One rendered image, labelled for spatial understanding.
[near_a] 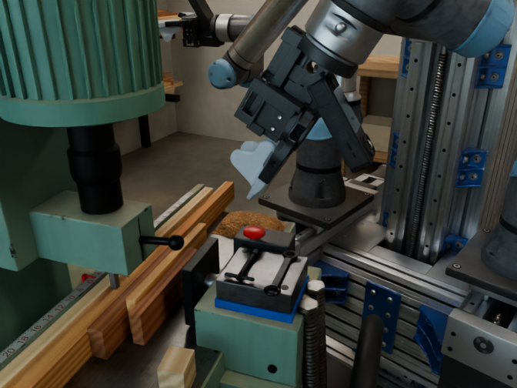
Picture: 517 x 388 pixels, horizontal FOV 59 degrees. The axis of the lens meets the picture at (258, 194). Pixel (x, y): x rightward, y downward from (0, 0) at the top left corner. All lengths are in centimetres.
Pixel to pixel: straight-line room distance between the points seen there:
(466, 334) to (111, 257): 64
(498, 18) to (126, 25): 37
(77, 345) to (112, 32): 36
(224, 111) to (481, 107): 340
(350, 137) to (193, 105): 401
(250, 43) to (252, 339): 77
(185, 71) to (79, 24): 402
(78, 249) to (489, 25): 53
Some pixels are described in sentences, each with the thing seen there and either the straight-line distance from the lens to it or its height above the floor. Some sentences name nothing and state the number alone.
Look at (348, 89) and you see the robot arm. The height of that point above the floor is 108.
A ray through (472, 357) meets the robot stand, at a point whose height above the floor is 71.
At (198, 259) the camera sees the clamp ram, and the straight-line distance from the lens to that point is 61.
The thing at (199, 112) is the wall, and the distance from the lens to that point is 447.
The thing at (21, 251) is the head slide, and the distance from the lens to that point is 64.
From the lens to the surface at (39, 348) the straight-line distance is 60.
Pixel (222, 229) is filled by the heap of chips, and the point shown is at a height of 91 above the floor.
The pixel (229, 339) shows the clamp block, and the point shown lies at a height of 92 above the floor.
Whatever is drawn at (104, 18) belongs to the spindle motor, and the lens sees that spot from 47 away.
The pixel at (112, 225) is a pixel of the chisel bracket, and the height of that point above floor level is 107.
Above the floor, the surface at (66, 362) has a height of 93.
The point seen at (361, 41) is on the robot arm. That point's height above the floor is 127.
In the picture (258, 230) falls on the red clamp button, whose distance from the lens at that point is 61.
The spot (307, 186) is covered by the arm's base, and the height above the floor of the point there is 87.
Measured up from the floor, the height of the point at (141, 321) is 94.
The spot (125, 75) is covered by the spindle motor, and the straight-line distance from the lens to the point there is 48.
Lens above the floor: 132
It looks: 25 degrees down
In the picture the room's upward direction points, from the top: straight up
